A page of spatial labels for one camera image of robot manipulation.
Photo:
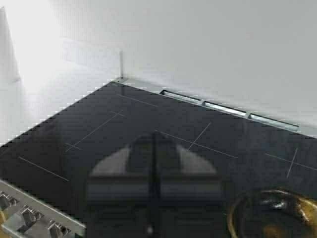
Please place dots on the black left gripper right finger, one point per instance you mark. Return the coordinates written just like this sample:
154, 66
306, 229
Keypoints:
190, 192

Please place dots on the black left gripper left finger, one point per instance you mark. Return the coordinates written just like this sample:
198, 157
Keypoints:
120, 193

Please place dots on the steel frying pan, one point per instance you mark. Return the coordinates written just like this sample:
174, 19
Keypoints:
272, 213

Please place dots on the stainless steel induction stove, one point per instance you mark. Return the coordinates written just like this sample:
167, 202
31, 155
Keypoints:
47, 167

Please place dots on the right silver stove knob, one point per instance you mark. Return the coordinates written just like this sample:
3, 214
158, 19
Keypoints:
57, 230

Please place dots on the silver stove knob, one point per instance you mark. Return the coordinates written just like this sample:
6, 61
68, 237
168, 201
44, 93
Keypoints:
29, 215
57, 230
6, 201

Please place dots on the middle silver stove knob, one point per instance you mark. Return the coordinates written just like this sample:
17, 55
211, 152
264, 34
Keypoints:
29, 215

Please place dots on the left silver stove knob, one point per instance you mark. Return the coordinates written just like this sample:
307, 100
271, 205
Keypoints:
6, 201

